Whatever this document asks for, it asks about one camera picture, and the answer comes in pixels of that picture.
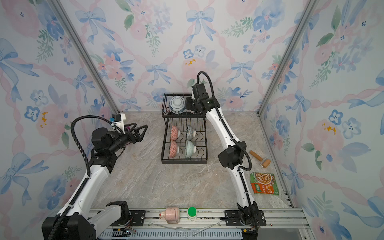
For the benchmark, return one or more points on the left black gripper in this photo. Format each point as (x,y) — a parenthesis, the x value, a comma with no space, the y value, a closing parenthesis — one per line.
(138,137)

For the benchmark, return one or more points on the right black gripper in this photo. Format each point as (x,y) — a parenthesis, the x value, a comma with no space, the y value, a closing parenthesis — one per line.
(188,104)

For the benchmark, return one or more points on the blue patterned bowl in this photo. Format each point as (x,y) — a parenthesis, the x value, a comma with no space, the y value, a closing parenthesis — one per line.
(177,104)

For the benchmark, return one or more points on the dark blue striped bowl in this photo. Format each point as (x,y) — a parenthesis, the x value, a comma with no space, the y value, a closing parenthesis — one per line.
(190,133)

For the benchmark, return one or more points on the red patterned bowl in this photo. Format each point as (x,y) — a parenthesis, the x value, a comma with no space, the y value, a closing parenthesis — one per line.
(175,133)

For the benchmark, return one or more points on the grey floral patterned bowl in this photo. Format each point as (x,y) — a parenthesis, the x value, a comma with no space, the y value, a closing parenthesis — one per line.
(174,149)

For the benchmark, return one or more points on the light green bowl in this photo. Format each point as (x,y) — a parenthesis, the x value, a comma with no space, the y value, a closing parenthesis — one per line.
(190,149)

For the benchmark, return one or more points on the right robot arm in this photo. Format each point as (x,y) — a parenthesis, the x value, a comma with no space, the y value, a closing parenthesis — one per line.
(234,156)

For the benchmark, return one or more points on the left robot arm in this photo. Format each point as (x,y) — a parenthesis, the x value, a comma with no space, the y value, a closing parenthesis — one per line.
(73,222)

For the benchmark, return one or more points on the black two-tier dish rack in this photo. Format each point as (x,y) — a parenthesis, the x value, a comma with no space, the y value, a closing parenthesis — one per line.
(197,121)

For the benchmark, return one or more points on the pink cup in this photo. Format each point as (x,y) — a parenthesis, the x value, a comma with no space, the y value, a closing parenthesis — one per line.
(170,215)

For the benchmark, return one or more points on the wooden roller tool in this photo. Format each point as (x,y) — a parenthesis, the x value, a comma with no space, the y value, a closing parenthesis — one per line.
(264,162)

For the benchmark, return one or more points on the green lid bottle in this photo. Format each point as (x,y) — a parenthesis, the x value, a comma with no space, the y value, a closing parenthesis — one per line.
(192,213)

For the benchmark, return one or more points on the orange food packet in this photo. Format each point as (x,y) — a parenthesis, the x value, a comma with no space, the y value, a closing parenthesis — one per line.
(264,183)

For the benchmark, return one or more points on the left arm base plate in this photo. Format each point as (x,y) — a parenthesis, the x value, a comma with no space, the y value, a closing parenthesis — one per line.
(133,218)

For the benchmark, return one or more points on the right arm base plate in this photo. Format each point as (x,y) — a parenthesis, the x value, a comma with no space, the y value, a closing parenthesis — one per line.
(235,218)

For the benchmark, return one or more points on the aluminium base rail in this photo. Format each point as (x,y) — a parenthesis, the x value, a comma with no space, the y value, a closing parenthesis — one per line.
(282,224)

